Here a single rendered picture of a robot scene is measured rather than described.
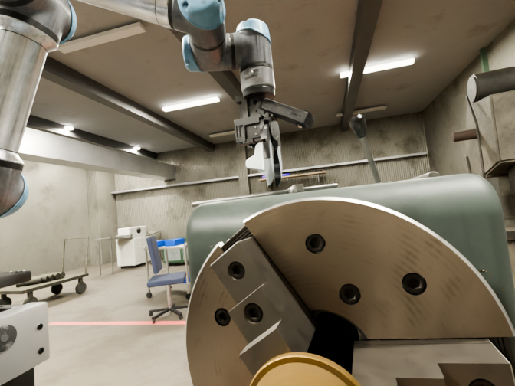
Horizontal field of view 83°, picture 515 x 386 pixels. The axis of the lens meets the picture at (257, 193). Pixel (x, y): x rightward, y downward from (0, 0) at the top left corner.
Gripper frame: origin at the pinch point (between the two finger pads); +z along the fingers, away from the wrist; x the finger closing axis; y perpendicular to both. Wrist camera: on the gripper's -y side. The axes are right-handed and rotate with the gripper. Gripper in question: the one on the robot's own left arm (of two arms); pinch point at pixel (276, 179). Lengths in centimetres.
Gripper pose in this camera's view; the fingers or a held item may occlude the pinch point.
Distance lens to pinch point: 63.6
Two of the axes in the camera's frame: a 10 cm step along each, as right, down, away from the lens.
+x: -3.4, -0.3, -9.4
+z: 0.9, 9.9, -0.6
